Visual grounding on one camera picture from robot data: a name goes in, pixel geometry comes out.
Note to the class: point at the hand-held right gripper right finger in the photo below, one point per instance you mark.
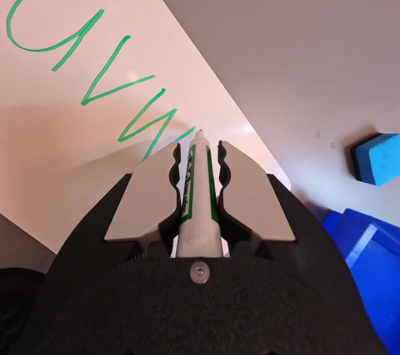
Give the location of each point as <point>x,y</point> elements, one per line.
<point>253,201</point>

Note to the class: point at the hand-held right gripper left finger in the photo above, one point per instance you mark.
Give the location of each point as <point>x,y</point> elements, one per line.
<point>147,201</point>

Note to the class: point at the green dry erase marker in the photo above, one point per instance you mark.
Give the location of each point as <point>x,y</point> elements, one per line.
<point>200,205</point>

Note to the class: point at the white whiteboard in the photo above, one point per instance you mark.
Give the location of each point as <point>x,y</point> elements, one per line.
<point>62,142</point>

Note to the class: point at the blue foam eraser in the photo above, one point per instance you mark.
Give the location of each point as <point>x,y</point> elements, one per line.
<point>379,158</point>

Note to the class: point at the blue plastic bin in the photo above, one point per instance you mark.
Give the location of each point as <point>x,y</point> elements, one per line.
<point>378,267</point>

